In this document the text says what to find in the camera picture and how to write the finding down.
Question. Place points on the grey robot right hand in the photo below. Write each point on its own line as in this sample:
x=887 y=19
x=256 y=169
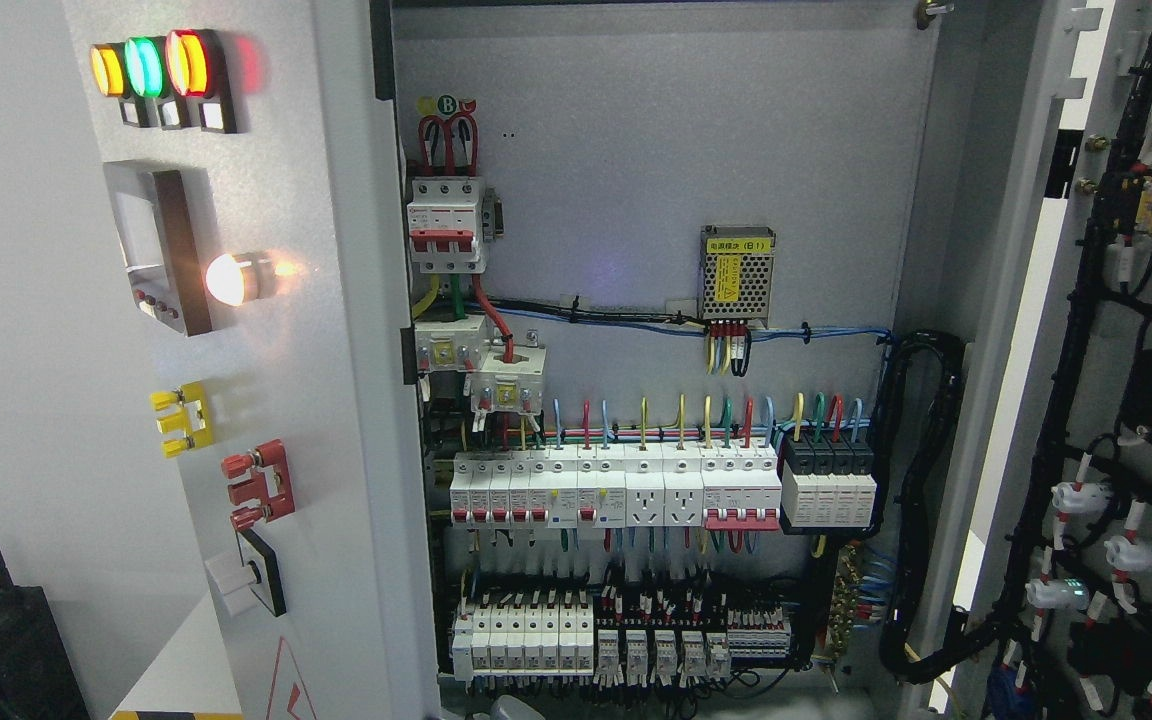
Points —
x=508 y=707

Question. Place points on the grey cabinet door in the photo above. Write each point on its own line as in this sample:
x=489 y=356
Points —
x=1058 y=548
x=313 y=180

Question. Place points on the white lower breaker row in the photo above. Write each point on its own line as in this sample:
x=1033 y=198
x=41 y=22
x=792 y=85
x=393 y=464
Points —
x=523 y=636

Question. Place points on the relay terminal row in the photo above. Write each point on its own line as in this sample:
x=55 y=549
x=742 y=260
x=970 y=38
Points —
x=675 y=636

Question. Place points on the red triangle warning sticker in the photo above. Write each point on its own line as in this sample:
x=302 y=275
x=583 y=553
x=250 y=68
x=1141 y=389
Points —
x=288 y=696

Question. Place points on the white socket breaker row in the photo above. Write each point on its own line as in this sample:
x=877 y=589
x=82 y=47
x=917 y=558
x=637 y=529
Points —
x=619 y=486

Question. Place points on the white current transformers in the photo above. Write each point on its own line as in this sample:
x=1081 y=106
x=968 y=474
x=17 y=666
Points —
x=491 y=384

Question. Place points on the brass ground bar right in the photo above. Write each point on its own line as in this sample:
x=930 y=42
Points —
x=843 y=606

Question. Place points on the black white surge protector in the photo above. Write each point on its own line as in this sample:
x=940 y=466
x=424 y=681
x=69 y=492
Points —
x=826 y=485

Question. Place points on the red main circuit breaker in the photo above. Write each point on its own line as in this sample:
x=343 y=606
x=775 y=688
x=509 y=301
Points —
x=450 y=221

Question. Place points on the black equipment box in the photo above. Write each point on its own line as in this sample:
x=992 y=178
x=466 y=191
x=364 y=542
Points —
x=36 y=680

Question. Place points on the metal mesh power supply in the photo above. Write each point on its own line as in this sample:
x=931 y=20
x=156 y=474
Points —
x=736 y=273

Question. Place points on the white glowing indicator lamp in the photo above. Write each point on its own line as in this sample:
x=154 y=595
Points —
x=236 y=278

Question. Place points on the black digital power meter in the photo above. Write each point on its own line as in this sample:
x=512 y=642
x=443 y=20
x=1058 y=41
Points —
x=161 y=262

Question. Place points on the red indicator lamp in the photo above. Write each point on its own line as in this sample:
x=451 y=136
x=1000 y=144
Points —
x=195 y=62

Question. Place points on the green indicator lamp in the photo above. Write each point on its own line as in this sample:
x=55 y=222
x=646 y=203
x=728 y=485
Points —
x=144 y=66

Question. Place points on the yellow indicator lamp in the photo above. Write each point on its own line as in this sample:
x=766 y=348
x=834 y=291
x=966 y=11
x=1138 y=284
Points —
x=107 y=70

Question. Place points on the red terminal post block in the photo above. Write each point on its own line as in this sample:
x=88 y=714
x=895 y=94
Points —
x=259 y=484

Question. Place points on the yellow terminal post block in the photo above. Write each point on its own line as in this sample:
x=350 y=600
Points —
x=184 y=418

